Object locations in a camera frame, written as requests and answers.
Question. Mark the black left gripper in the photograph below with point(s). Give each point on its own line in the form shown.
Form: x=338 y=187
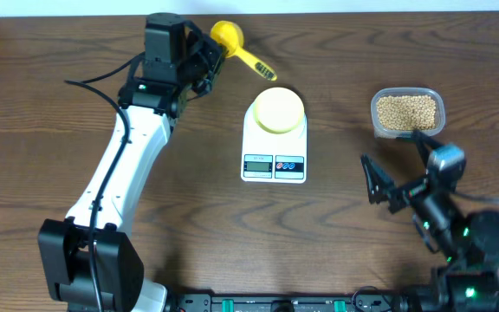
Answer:
x=215 y=54

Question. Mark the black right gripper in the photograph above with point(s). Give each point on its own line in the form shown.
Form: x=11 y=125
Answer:
x=406 y=193

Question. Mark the yellow measuring scoop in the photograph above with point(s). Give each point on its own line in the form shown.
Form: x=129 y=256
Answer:
x=230 y=36

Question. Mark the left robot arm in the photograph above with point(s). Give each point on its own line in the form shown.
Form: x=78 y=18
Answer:
x=88 y=258

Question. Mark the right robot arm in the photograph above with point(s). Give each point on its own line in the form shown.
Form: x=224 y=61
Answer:
x=469 y=280

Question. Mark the pale yellow bowl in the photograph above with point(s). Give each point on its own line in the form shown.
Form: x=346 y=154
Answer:
x=278 y=110

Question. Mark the white digital kitchen scale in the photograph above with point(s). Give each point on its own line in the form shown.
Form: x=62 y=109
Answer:
x=273 y=157

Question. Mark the clear plastic container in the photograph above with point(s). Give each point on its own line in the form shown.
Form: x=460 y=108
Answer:
x=381 y=132

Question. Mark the soybeans in container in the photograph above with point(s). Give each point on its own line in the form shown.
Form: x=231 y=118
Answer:
x=407 y=113

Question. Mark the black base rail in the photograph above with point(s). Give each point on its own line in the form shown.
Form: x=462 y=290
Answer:
x=366 y=301

